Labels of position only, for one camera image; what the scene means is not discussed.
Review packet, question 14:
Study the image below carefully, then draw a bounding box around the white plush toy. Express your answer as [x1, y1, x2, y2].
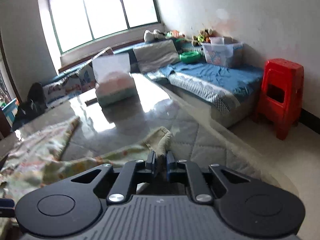
[144, 29, 167, 43]

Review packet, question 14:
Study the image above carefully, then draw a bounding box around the white pastel plastic pack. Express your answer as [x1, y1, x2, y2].
[92, 53, 138, 107]

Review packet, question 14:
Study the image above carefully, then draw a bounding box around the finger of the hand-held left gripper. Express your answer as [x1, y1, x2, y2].
[0, 198, 15, 218]

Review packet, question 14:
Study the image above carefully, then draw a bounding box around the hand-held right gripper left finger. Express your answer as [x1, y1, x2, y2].
[71, 151, 157, 205]

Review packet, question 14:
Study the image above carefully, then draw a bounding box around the red plastic stool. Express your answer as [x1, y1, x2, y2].
[251, 58, 305, 141]

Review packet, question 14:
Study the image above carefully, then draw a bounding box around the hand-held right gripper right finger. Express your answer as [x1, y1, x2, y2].
[166, 151, 253, 203]

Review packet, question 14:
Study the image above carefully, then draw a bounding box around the grey pillow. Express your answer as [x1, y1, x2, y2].
[132, 39, 181, 74]

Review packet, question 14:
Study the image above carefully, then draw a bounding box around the blue bed sheet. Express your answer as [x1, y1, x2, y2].
[146, 61, 264, 103]

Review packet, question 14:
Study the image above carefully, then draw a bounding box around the black bag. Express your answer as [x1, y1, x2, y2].
[12, 82, 48, 131]

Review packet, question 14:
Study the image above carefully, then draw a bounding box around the pile of colourful toys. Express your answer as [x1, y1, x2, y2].
[165, 29, 216, 46]

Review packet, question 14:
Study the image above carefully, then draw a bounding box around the large window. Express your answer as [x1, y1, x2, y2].
[46, 0, 161, 55]

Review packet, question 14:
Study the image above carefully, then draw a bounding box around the clear plastic storage box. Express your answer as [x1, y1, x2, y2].
[201, 37, 244, 68]

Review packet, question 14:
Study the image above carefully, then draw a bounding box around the floral printed garment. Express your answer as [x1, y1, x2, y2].
[0, 116, 173, 240]

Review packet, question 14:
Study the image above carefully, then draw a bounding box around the small blue toy table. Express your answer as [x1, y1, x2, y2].
[1, 98, 20, 125]

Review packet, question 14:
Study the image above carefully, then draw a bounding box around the green plastic basin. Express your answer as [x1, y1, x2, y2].
[179, 51, 201, 64]

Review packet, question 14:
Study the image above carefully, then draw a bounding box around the grey patterned mattress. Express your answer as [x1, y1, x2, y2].
[146, 61, 265, 128]

